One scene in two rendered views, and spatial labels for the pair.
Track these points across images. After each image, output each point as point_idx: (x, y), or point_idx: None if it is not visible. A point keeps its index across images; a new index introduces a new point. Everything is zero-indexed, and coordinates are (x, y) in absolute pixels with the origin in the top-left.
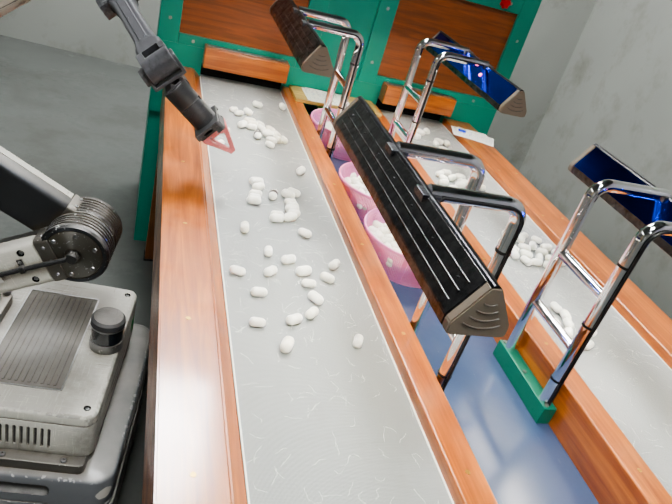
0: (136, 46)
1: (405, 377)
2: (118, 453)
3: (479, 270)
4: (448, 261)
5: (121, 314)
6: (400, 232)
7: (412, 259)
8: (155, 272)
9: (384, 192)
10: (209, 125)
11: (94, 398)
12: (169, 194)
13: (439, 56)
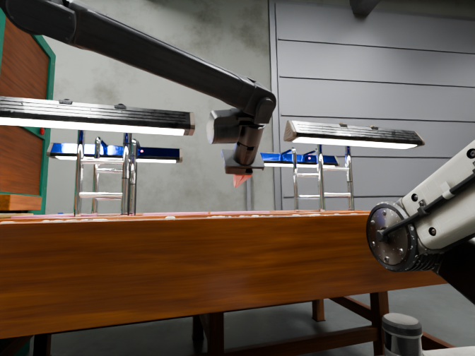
0: (240, 78)
1: (362, 213)
2: None
3: (410, 131)
4: (405, 133)
5: (387, 314)
6: (388, 138)
7: (400, 139)
8: (360, 257)
9: (366, 134)
10: (258, 156)
11: (465, 349)
12: (294, 216)
13: (135, 140)
